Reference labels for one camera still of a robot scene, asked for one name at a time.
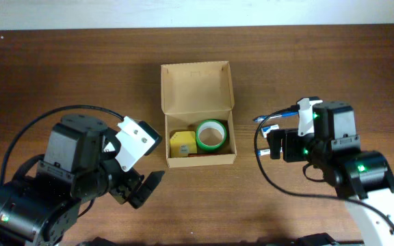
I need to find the orange stapler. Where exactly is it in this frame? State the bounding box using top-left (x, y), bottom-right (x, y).
top-left (187, 153), bottom-right (223, 158)

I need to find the green tape roll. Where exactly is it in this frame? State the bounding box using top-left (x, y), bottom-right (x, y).
top-left (196, 120), bottom-right (227, 152)

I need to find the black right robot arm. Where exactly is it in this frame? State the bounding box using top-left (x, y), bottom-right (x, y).
top-left (261, 97), bottom-right (394, 245)

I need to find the brown cardboard box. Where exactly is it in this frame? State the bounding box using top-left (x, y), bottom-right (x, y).
top-left (161, 61), bottom-right (237, 168)

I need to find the blue ballpoint pen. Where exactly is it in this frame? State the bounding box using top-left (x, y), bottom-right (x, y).
top-left (252, 111), bottom-right (298, 123)

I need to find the white blue staples box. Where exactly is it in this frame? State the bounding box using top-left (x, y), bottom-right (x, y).
top-left (261, 124), bottom-right (279, 138)

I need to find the yellow spiral notepad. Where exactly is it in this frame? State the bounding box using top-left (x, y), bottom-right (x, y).
top-left (170, 131), bottom-right (198, 158)

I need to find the blue white board marker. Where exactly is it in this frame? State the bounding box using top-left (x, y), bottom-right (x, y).
top-left (257, 148), bottom-right (271, 156)

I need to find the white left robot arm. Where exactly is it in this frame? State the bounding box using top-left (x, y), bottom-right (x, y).
top-left (0, 114), bottom-right (164, 245)

